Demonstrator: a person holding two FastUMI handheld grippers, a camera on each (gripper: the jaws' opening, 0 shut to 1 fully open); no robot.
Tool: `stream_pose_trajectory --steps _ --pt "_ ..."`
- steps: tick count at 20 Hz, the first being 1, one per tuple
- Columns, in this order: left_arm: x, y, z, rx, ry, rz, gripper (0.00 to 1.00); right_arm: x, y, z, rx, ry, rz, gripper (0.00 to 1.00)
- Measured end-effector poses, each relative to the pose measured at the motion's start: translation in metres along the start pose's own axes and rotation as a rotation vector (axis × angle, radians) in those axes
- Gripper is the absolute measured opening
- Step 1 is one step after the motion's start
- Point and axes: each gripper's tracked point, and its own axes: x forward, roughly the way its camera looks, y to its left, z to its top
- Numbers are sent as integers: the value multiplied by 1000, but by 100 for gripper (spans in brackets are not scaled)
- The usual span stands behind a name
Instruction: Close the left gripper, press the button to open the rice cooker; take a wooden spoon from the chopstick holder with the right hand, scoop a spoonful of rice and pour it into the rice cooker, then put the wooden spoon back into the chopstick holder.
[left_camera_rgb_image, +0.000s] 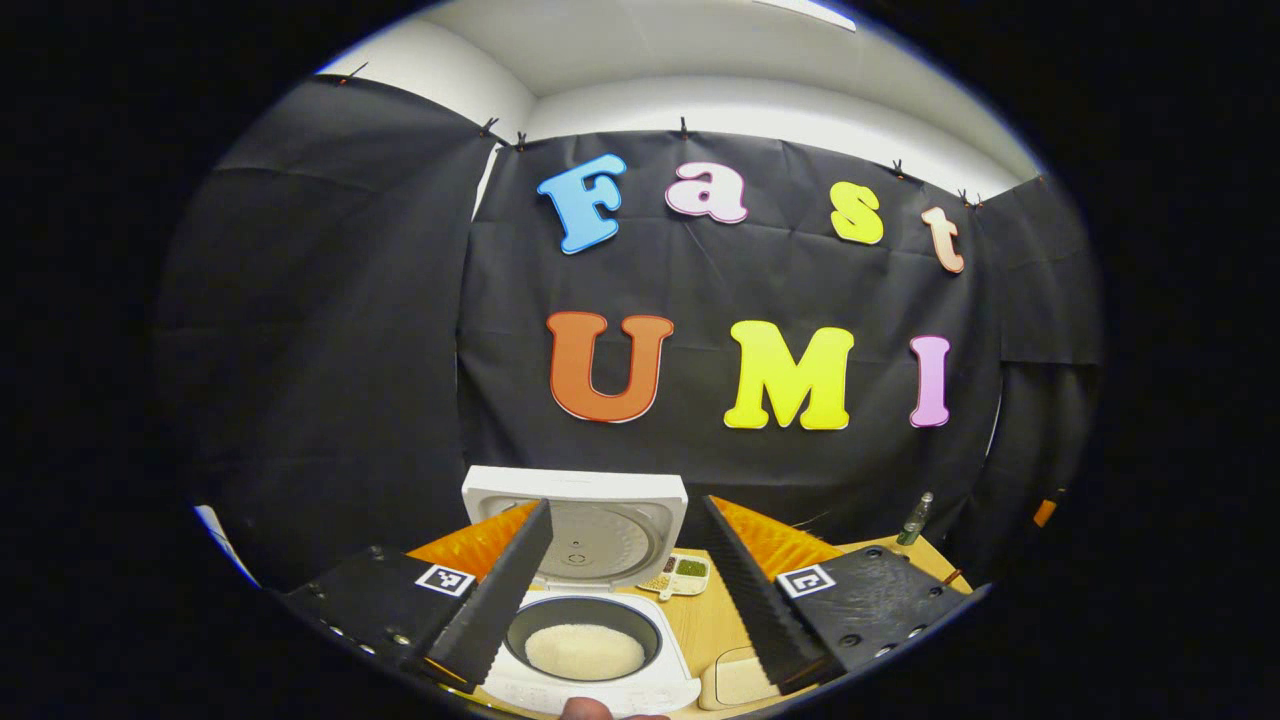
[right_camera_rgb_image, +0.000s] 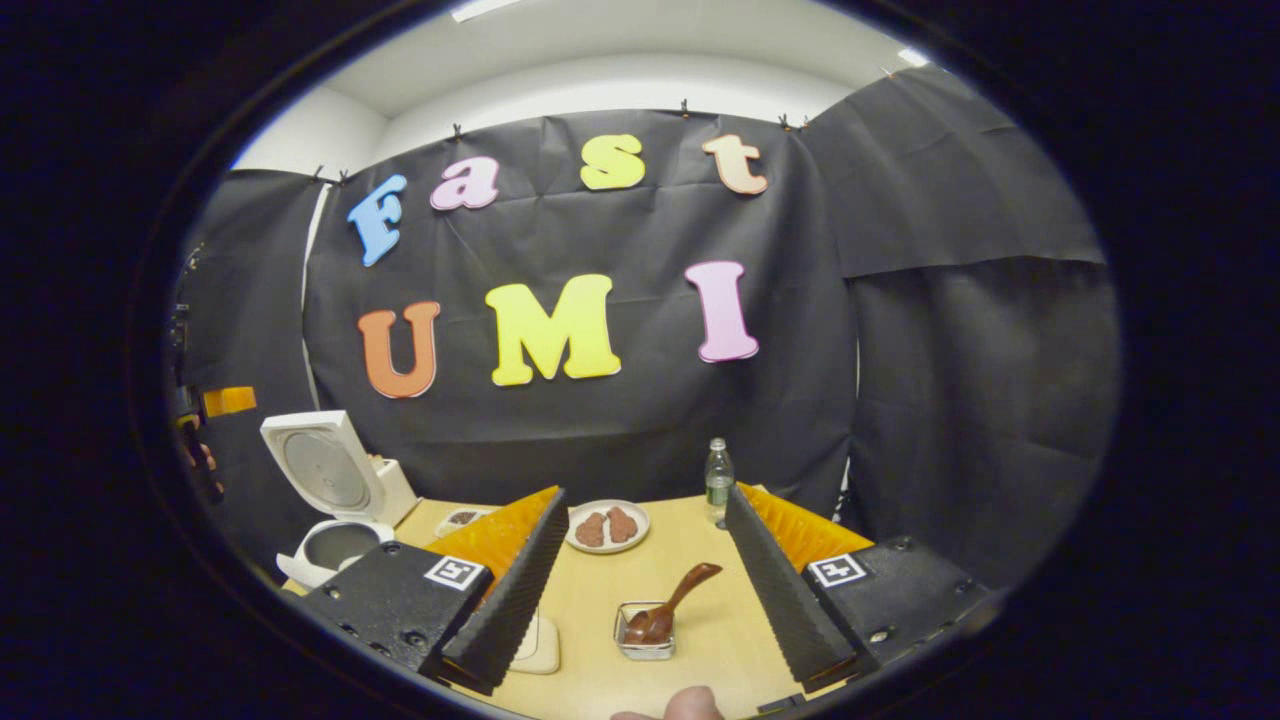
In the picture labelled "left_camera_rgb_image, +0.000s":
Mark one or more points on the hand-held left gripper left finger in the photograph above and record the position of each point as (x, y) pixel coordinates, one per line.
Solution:
(500, 600)

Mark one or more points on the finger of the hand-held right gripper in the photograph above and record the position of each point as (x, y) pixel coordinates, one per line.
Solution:
(1045, 512)

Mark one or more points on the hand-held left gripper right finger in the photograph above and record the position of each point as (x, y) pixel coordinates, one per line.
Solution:
(750, 600)

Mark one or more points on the clear container of rice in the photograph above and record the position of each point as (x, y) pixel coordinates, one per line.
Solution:
(740, 680)

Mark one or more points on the white rice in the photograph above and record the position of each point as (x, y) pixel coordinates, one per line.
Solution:
(585, 652)

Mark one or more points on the white rice cooker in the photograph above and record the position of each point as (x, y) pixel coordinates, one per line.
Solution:
(600, 540)

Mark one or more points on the white compartment tray of beans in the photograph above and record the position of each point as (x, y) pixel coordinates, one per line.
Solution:
(685, 572)

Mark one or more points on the green glass bottle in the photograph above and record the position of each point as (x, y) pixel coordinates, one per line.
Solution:
(912, 522)

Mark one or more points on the black backdrop cloth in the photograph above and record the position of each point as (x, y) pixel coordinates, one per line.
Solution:
(350, 350)

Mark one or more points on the long ceiling light panel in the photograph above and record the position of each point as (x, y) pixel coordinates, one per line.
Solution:
(810, 10)

